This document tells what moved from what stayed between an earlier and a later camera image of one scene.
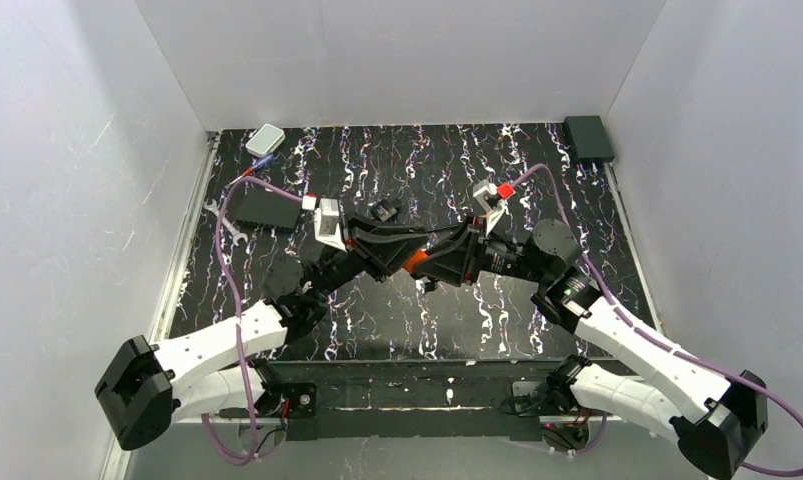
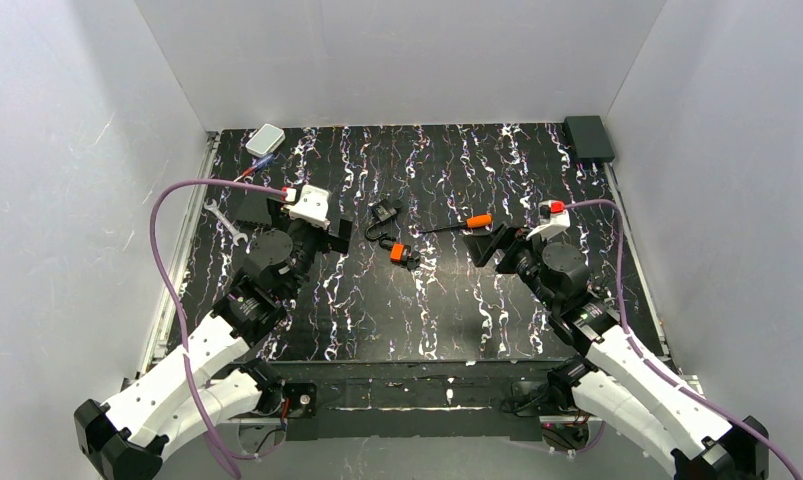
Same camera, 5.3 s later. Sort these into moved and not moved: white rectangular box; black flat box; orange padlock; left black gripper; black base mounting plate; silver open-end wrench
Moved: orange padlock; left black gripper
Not moved: black flat box; silver open-end wrench; black base mounting plate; white rectangular box
